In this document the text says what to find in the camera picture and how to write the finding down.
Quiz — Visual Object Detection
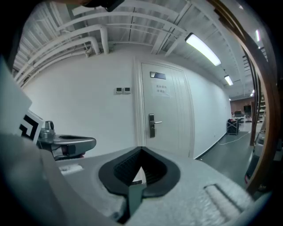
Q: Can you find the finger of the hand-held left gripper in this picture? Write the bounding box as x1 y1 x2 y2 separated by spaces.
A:
52 136 97 160
55 134 94 138

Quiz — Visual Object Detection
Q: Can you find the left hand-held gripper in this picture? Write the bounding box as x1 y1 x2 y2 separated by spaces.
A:
0 55 56 156

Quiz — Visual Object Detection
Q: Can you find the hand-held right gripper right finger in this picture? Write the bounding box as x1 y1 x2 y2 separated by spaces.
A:
123 146 255 226

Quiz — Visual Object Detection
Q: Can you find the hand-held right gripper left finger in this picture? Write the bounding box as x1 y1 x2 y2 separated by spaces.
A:
55 146 142 224

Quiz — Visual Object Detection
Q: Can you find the white door with handle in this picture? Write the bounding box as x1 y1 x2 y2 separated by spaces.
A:
141 62 195 158

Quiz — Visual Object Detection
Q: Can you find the blue-grey metal plate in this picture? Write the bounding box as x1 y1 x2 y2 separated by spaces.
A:
150 71 167 80

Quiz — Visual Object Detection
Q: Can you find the white ceiling pipe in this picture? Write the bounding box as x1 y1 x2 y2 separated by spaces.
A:
56 24 110 55
13 36 100 78

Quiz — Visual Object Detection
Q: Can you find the black cart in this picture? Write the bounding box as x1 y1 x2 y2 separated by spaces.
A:
226 118 241 136

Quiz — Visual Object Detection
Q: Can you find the white desk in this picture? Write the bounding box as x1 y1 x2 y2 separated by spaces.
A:
233 115 251 124

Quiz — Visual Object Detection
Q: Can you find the white paper notice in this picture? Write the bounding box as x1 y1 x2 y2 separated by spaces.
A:
153 83 172 98

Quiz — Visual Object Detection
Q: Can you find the wooden table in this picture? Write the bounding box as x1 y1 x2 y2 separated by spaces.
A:
207 0 283 196

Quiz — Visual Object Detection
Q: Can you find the grey fisheye camera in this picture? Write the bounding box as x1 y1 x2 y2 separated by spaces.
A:
43 120 56 139

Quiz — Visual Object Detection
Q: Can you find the metal lock plate with handle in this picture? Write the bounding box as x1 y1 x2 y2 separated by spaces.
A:
148 113 163 139

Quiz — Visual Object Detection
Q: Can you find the white floor cable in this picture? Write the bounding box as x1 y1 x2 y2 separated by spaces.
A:
218 131 251 146

